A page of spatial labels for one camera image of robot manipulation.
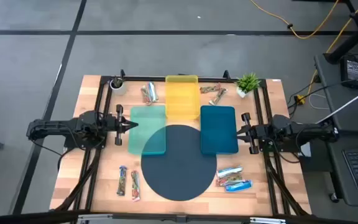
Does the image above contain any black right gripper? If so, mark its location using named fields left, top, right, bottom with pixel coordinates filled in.
left=236, top=112, right=260, bottom=156

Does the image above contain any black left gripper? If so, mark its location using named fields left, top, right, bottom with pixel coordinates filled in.
left=114, top=104, right=139, bottom=147

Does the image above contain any brown granola bar blue end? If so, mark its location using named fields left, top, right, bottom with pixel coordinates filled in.
left=116, top=165, right=128, bottom=197

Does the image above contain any white blue granola bar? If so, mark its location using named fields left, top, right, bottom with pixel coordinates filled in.
left=216, top=166, right=244, bottom=179

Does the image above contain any blue silver granola bar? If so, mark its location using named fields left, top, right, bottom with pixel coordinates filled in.
left=147, top=82, right=160, bottom=103

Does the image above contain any brown silver granola bar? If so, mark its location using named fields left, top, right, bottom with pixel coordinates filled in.
left=209, top=87, right=229, bottom=106

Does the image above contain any red green brown granola bar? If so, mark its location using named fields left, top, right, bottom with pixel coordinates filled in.
left=215, top=174, right=245, bottom=187

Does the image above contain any bright blue granola bar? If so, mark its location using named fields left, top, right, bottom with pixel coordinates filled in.
left=224, top=179, right=253, bottom=193

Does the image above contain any translucent green plastic bin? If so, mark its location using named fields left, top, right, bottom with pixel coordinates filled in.
left=127, top=105, right=167, bottom=156

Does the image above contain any blue plastic bin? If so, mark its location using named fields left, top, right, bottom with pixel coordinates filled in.
left=200, top=105, right=239, bottom=156

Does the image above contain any small plant in grey pot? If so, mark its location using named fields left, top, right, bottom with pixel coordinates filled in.
left=109, top=76, right=127, bottom=96

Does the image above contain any green plant in white pot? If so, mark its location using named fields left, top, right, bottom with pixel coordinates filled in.
left=234, top=72, right=262, bottom=99

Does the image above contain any translucent yellow plastic bin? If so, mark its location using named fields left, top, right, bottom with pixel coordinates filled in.
left=165, top=74, right=201, bottom=121

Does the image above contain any round dark woven mat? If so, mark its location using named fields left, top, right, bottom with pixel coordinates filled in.
left=140, top=124, right=218, bottom=202

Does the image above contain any grey desk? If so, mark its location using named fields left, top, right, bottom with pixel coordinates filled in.
left=314, top=53, right=358, bottom=208

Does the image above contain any white rod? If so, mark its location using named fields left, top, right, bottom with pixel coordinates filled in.
left=315, top=83, right=358, bottom=125

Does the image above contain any black power adapter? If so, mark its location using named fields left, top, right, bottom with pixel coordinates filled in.
left=339, top=55, right=358, bottom=90

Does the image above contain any black stand leg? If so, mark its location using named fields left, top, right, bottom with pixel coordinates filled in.
left=323, top=0, right=358, bottom=65

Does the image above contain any black aluminium table frame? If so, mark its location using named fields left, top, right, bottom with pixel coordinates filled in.
left=50, top=68, right=312, bottom=218

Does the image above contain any yellow extension cable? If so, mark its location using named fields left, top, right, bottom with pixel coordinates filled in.
left=249, top=0, right=341, bottom=40
left=308, top=0, right=358, bottom=96

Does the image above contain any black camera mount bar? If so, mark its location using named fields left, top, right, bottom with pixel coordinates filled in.
left=0, top=210, right=358, bottom=224

